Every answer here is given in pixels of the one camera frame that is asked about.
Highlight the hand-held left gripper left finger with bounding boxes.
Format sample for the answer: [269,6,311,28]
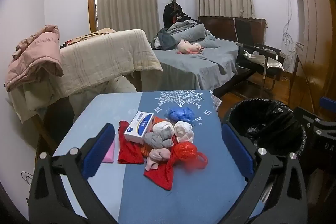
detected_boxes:
[28,123,124,224]

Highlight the pink plush toy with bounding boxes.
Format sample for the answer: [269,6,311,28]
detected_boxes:
[177,40,205,54]

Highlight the dark blue-grey garment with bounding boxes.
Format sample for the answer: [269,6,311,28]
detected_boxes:
[157,30,177,51]

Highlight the grey pillow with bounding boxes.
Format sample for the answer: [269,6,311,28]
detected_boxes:
[171,24,208,43]

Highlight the white and blue cardboard box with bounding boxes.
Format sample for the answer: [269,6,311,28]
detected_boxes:
[123,111,155,143]

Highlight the black coat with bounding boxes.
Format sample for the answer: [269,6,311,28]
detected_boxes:
[163,3,184,29]

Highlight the pink quilted jacket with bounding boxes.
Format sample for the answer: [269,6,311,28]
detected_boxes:
[4,25,65,93]

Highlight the blue plastic bag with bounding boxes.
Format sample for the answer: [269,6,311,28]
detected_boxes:
[167,106,197,125]

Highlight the grey cloth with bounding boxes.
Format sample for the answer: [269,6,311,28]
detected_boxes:
[144,128,175,148]

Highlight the pink cloth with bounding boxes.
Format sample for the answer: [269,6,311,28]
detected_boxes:
[145,148,171,171]

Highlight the red cloth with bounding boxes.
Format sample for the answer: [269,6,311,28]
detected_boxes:
[143,161,175,191]
[117,120,145,164]

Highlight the dark wooden bed headboard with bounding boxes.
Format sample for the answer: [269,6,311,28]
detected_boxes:
[197,16,267,46]

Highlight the pink paper sheet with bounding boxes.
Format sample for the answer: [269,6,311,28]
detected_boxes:
[102,140,116,163]

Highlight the brown wooden wardrobe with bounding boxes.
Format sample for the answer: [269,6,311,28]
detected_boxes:
[290,0,336,119]

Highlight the white wad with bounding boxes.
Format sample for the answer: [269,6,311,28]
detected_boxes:
[174,120,195,143]

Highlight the tan garment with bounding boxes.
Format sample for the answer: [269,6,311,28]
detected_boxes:
[76,28,116,42]

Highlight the hanging wall cables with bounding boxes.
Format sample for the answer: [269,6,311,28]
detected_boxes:
[281,0,300,62]

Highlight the silver cushion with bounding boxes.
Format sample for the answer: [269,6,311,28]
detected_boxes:
[243,50,285,72]

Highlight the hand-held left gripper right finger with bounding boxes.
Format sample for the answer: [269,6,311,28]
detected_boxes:
[221,124,308,224]

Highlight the black lined trash bin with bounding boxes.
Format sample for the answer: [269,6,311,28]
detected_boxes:
[223,99,307,161]

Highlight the off-white cloth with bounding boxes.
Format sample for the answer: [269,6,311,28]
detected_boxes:
[153,121,176,135]

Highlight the red plastic bag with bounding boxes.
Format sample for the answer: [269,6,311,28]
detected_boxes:
[165,141,209,174]

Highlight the orange mesh net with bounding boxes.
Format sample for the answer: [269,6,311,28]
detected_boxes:
[140,116,168,159]

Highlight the black metal chair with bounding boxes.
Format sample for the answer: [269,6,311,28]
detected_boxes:
[234,17,285,98]

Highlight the bed with grey sheet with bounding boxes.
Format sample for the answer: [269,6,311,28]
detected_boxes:
[152,38,240,94]

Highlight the blue printed tablecloth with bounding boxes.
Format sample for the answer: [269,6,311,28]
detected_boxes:
[52,90,263,224]

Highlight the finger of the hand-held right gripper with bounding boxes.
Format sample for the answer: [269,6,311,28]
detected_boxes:
[294,106,336,136]
[319,97,336,112]

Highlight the beige blanket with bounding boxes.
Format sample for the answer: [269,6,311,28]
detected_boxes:
[8,28,163,123]

